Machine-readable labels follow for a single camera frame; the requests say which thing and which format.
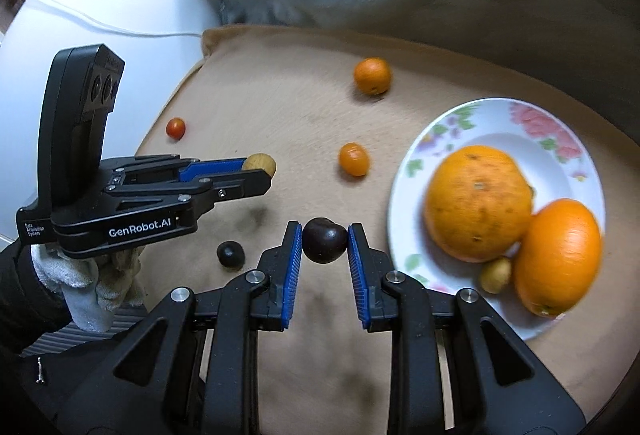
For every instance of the small yellow longan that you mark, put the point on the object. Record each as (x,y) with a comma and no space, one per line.
(261,163)
(496,275)

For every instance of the smooth oval orange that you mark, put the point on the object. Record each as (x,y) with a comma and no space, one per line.
(557,257)

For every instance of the small orange kumquat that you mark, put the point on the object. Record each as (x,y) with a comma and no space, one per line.
(354,159)

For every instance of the red cherry tomato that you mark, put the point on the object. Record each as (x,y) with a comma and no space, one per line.
(176,128)

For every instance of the dark plum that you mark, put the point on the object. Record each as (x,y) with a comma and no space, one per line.
(325,240)

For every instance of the floral white plate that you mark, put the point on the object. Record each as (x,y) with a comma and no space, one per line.
(505,150)

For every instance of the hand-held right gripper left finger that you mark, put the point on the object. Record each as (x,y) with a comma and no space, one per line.
(293,275)

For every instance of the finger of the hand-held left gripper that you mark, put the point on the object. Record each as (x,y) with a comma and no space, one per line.
(210,167)
(235,185)

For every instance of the small dark cherry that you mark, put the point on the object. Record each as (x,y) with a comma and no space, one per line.
(230,255)

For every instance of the large round orange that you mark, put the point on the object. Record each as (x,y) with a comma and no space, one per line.
(477,204)

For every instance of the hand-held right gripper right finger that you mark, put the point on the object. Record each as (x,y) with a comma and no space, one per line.
(358,275)

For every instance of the person's left hand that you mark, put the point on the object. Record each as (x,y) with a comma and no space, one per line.
(95,285)

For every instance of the mandarin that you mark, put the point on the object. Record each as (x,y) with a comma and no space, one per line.
(372,75)

